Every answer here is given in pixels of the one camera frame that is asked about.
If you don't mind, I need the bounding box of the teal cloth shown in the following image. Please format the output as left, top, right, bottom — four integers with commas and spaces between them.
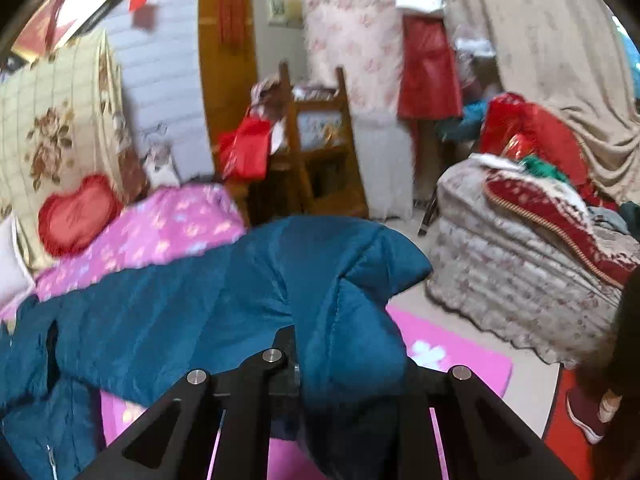
439, 99, 493, 143

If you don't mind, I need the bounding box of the wooden chair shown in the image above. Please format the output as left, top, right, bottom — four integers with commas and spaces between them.
247, 62, 370, 221

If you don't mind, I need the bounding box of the red framed picture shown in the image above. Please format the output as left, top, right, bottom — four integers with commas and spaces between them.
10, 0, 126, 63

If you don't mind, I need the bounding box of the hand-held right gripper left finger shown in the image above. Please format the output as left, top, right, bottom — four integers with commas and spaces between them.
75, 329, 302, 480

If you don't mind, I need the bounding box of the white pillow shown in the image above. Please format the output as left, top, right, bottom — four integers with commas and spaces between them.
0, 212, 37, 306

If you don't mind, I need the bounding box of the red floor mat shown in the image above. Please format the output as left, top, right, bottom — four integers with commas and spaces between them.
542, 367, 601, 480

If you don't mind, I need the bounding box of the pile of red clothes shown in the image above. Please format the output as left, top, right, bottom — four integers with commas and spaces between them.
479, 92, 593, 188

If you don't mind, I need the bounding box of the red bag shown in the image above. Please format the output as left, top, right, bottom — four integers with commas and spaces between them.
215, 106, 275, 181

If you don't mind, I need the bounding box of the red heart pillow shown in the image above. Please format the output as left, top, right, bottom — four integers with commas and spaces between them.
38, 174, 123, 257

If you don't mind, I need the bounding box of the green cloth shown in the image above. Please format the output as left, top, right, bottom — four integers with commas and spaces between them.
520, 154, 571, 185

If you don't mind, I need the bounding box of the red gold-trimmed cushion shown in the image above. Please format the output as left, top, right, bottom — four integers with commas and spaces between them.
484, 172, 638, 288

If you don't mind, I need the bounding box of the person's dark trouser leg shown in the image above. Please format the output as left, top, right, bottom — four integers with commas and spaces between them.
582, 255, 640, 480

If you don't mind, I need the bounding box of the pink floral bedsheet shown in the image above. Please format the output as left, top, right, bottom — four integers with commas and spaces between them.
0, 182, 515, 480

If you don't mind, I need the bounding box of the floral covered sofa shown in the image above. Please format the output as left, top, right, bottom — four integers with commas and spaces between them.
425, 157, 640, 368

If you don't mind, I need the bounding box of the beige curtain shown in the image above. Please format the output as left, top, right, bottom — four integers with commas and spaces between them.
390, 0, 640, 206

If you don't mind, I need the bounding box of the beige floral headboard cover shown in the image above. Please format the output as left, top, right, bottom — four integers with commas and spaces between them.
0, 27, 146, 271

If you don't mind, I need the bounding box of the maroon shoe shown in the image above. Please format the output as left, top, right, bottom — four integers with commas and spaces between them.
565, 385, 618, 445

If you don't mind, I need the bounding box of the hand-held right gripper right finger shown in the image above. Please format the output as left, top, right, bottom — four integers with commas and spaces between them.
399, 364, 577, 480

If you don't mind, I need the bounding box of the floral covered air conditioner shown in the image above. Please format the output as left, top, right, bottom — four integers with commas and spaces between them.
300, 0, 416, 218

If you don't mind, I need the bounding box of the wall switch panel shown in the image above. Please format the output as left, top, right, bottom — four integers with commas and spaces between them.
267, 0, 293, 27

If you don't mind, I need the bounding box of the red hanging garment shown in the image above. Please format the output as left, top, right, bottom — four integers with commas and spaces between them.
397, 12, 463, 121

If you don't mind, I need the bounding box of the red hanging decoration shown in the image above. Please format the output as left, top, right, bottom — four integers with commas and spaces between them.
217, 0, 251, 53

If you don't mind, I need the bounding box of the teal padded jacket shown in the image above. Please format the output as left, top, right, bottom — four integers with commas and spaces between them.
0, 215, 435, 480

